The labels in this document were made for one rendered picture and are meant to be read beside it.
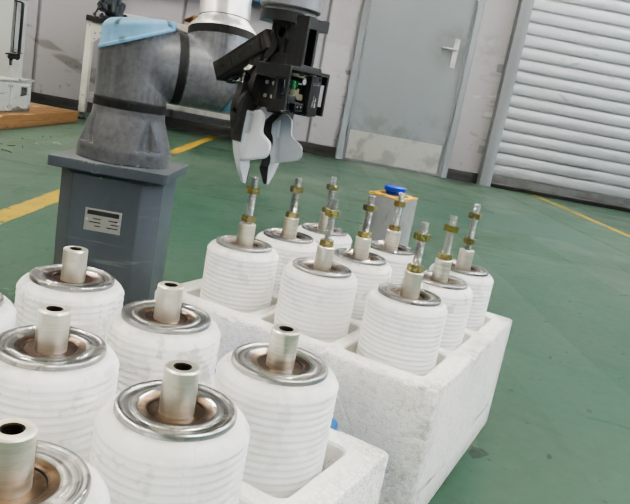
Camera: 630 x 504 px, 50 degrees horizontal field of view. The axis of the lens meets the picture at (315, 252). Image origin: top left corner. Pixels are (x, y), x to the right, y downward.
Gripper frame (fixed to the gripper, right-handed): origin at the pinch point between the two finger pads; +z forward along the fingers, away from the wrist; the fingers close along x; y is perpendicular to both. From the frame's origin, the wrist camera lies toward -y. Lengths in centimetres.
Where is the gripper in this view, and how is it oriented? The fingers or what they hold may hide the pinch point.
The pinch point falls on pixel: (252, 172)
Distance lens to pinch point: 88.9
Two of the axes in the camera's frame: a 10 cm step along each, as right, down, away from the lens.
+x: 6.6, -0.4, 7.5
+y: 7.3, 2.8, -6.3
